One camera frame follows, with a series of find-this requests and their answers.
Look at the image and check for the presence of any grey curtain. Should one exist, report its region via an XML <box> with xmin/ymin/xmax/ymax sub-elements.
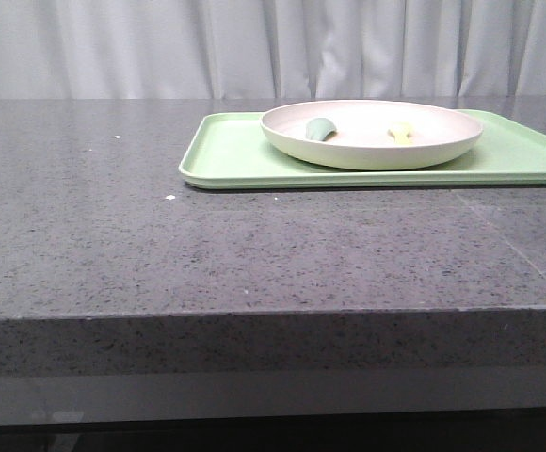
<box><xmin>0</xmin><ymin>1</ymin><xmax>546</xmax><ymax>99</ymax></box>

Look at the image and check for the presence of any light green tray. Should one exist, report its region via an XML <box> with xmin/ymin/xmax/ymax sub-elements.
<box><xmin>179</xmin><ymin>109</ymin><xmax>546</xmax><ymax>190</ymax></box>

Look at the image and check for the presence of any yellow plastic fork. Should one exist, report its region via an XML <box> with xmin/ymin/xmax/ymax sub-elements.
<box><xmin>388</xmin><ymin>122</ymin><xmax>412</xmax><ymax>145</ymax></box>

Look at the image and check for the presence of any cream round plate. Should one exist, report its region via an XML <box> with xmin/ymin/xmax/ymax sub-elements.
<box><xmin>261</xmin><ymin>100</ymin><xmax>484</xmax><ymax>170</ymax></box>

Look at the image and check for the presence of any mint green spoon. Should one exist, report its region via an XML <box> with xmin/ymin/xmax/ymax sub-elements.
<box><xmin>305</xmin><ymin>117</ymin><xmax>337</xmax><ymax>142</ymax></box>

